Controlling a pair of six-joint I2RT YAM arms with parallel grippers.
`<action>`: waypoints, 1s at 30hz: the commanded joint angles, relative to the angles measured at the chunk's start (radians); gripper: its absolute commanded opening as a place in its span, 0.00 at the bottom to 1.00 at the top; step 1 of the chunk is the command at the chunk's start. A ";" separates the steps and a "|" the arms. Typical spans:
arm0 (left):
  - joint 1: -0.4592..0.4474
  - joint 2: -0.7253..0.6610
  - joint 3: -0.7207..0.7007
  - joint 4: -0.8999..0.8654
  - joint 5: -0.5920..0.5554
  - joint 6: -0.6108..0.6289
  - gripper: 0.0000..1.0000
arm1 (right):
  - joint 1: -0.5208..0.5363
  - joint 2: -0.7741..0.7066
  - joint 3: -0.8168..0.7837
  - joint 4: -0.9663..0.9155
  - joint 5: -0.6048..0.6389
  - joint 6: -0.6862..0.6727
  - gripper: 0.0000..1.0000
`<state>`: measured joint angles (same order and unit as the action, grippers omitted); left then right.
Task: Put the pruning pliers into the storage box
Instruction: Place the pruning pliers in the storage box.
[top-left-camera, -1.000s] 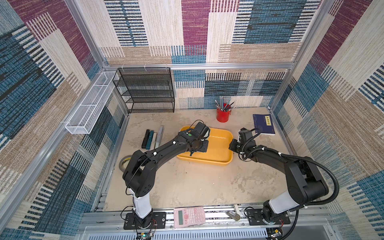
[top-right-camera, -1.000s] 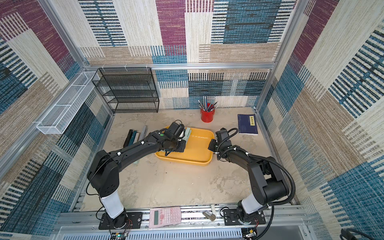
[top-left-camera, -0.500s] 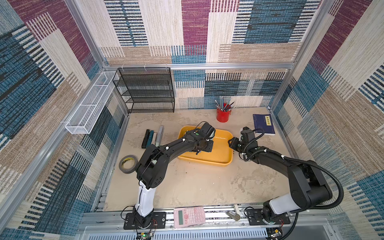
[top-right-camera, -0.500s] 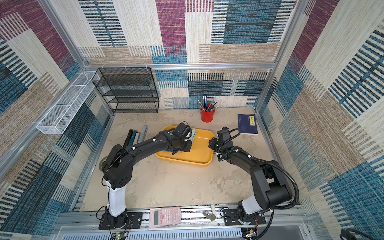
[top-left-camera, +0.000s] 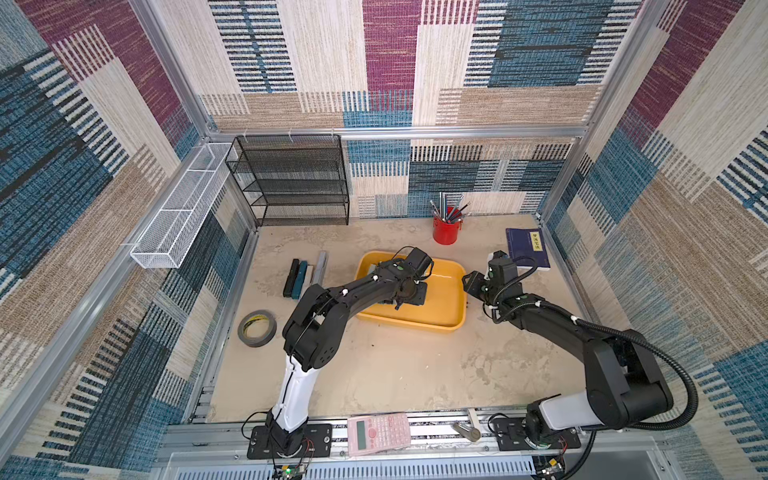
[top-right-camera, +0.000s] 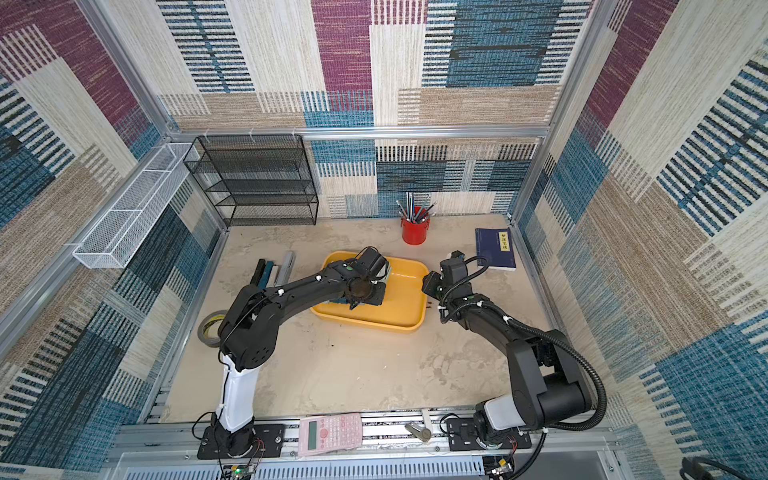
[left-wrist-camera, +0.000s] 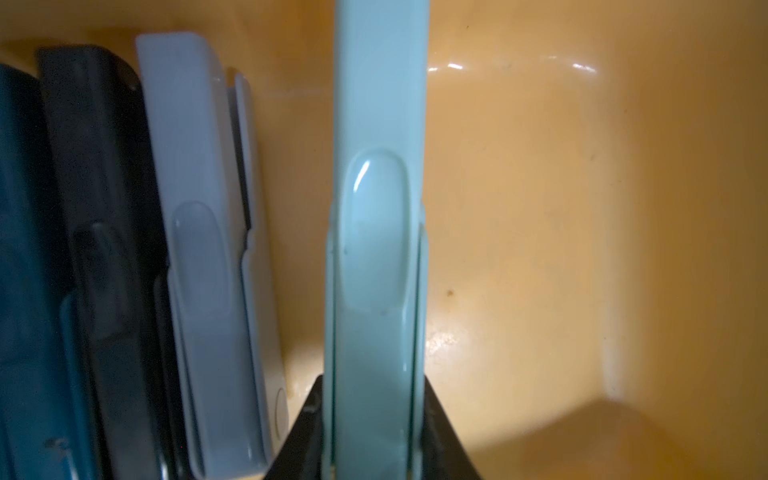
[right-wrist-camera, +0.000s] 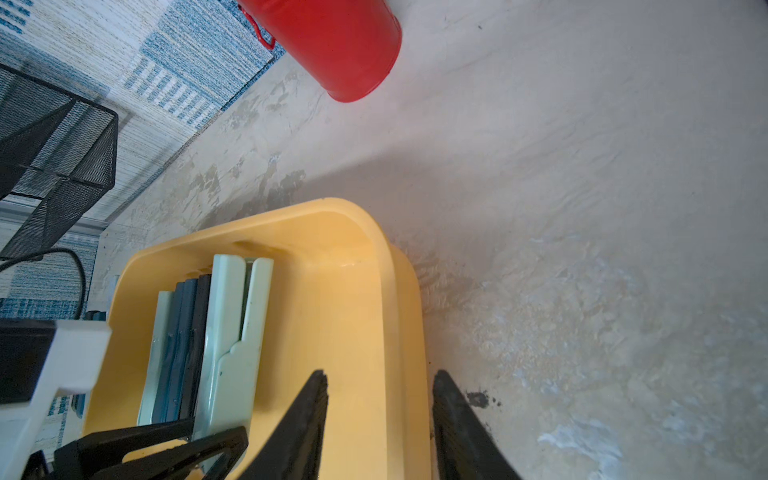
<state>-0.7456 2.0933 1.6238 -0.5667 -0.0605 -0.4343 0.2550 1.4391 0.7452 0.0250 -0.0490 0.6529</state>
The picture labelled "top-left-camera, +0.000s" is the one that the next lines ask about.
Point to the teal left side pliers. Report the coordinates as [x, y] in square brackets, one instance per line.
[299, 280]

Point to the white wire mesh basket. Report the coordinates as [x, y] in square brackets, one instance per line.
[173, 229]

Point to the beige pliers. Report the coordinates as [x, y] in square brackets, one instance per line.
[307, 278]

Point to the pink calculator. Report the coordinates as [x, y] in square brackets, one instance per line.
[367, 435]

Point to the tape roll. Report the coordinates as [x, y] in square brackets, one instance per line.
[257, 328]

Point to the black wire mesh shelf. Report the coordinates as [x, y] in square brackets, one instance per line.
[292, 180]

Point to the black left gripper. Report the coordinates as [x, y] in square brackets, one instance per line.
[423, 297]

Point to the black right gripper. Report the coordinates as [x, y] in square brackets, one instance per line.
[475, 285]

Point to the yellow plastic storage tray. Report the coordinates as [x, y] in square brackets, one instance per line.
[444, 308]

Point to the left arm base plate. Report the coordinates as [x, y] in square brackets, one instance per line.
[272, 442]

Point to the dark blue book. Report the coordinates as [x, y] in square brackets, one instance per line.
[527, 248]

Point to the red pen cup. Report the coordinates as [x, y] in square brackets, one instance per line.
[445, 233]

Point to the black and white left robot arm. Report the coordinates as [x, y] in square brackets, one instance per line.
[314, 331]

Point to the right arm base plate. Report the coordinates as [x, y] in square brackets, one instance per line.
[522, 434]

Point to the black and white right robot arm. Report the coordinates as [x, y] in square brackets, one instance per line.
[629, 382]

